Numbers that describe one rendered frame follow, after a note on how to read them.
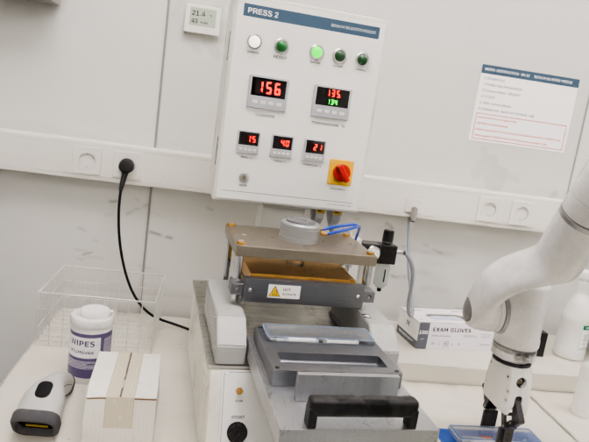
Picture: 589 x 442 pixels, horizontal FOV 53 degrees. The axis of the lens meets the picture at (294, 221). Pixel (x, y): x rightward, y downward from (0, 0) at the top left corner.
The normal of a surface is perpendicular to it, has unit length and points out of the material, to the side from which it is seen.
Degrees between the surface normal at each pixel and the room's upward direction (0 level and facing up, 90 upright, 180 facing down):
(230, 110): 90
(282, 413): 0
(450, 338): 90
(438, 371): 90
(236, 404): 65
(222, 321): 41
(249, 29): 90
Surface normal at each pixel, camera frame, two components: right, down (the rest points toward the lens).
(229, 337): 0.25, -0.60
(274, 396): 0.14, -0.97
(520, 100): 0.13, 0.20
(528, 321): -0.08, 0.18
